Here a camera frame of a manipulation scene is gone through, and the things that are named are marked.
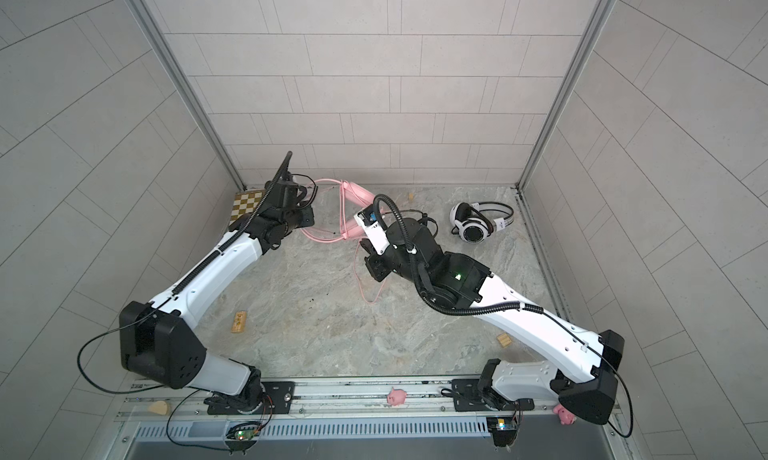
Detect wooden block right front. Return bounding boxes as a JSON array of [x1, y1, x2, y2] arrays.
[[496, 333, 513, 348]]

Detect aluminium rail frame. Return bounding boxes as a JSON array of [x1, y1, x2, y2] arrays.
[[113, 372, 625, 443]]

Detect circuit board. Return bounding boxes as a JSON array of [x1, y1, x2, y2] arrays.
[[225, 421, 262, 442], [486, 417, 520, 449]]

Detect pink pig toy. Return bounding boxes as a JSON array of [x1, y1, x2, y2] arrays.
[[386, 388, 407, 407], [553, 404, 576, 425]]

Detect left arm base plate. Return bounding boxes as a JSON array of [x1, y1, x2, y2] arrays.
[[204, 381, 296, 415]]

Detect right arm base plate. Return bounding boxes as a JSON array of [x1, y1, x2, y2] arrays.
[[441, 378, 535, 412]]

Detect round wooden piece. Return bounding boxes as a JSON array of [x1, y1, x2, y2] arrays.
[[147, 400, 171, 416]]

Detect wooden folded chess board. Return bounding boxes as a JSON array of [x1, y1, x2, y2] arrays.
[[229, 189, 264, 224]]

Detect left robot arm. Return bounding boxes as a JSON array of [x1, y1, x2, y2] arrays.
[[114, 154, 314, 414]]

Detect pink pig toy centre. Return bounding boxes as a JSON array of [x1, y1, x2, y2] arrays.
[[386, 388, 407, 407]]

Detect left circuit board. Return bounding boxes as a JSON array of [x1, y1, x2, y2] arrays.
[[225, 421, 262, 442]]

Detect white black headphones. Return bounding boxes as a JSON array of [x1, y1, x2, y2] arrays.
[[449, 201, 515, 243]]

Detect pink headphones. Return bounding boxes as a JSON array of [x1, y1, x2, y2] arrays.
[[301, 178, 375, 244]]

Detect right circuit board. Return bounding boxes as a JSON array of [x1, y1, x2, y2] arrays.
[[486, 417, 520, 449]]

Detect pink pig toy right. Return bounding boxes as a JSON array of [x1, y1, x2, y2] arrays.
[[553, 404, 576, 425]]

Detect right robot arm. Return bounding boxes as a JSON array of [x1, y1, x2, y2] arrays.
[[354, 194, 627, 425]]

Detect rectangular wooden block left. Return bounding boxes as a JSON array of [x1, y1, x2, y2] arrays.
[[231, 311, 247, 333]]

